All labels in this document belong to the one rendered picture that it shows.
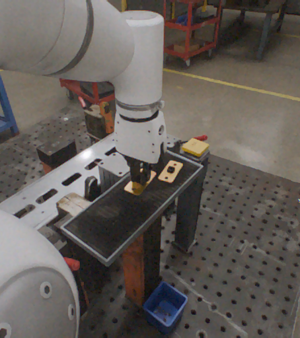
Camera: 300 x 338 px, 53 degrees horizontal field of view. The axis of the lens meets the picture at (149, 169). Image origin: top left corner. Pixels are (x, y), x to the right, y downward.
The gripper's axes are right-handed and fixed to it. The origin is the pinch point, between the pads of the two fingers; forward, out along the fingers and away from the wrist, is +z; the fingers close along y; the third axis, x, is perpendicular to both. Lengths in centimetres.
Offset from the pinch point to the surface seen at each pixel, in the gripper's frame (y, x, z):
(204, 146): -5.7, -27.6, 8.0
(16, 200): 41.8, 5.3, 24.0
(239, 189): -14, -67, 54
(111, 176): 15.6, -9.6, 14.8
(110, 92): 155, -202, 99
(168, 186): -3.8, -6.9, 8.0
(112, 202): 5.3, 4.4, 8.0
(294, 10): 38, -716, 100
